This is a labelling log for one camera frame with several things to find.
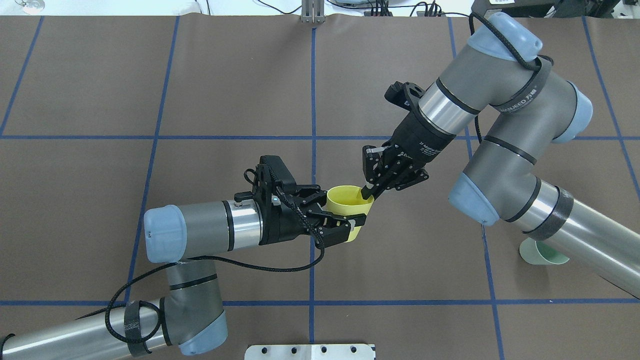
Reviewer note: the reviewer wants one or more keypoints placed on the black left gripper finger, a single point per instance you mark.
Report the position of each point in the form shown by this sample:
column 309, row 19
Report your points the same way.
column 306, row 195
column 332, row 229

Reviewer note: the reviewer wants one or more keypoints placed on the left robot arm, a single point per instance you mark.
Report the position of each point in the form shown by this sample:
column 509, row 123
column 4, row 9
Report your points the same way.
column 187, row 241

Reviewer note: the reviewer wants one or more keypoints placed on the green plastic cup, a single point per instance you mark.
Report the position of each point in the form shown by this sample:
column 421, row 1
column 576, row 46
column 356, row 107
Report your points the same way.
column 536, row 252

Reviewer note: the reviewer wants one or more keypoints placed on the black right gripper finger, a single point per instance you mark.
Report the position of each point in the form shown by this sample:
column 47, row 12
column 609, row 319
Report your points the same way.
column 407, row 173
column 378, row 164

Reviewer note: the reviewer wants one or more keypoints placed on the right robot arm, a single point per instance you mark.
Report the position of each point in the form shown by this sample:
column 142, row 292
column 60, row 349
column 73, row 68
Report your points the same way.
column 501, row 67

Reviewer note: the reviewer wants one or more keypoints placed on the yellow plastic cup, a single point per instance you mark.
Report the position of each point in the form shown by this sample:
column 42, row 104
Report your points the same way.
column 347, row 200

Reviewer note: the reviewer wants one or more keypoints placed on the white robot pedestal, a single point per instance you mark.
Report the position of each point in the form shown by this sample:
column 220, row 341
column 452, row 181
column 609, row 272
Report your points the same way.
column 335, row 351

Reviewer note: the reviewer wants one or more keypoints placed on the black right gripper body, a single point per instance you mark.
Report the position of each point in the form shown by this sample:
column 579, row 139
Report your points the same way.
column 418, row 135

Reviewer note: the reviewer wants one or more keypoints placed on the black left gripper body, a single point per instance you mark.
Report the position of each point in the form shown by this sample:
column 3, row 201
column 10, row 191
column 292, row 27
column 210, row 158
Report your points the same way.
column 281, row 229

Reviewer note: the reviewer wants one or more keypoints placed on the aluminium frame post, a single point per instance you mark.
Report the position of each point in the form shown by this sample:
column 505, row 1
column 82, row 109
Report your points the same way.
column 313, row 11

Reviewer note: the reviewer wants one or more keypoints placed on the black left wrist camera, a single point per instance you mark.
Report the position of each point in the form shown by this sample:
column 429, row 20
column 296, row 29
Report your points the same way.
column 270, row 177

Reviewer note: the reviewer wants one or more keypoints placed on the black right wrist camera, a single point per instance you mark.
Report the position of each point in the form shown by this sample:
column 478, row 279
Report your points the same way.
column 404, row 94

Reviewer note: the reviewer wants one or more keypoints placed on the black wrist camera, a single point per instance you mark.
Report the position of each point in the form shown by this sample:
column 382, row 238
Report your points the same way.
column 404, row 94
column 270, row 177

